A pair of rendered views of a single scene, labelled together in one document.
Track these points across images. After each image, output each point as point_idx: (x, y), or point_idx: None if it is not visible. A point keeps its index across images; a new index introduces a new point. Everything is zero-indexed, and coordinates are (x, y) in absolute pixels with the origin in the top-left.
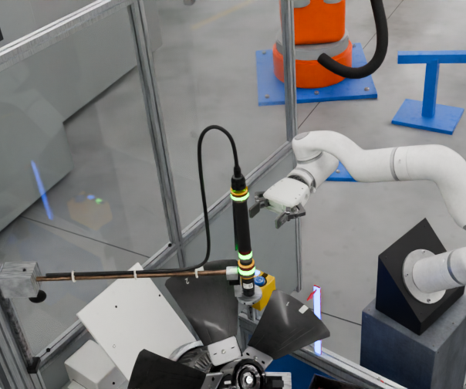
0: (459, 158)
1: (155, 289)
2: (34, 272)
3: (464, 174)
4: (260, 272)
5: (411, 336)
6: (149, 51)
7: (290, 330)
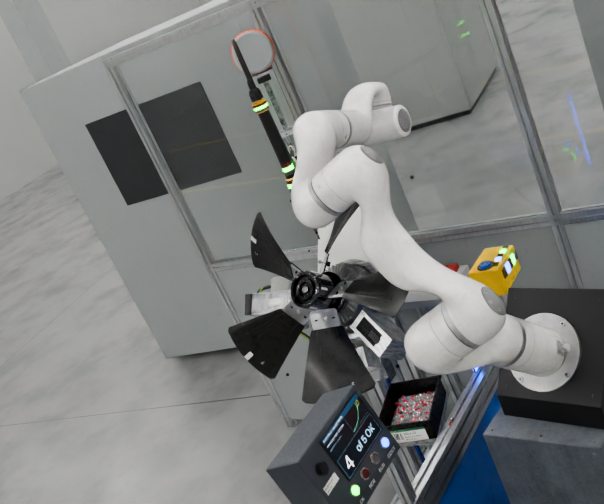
0: (301, 130)
1: None
2: (288, 138)
3: (297, 149)
4: (501, 260)
5: (500, 409)
6: None
7: (375, 288)
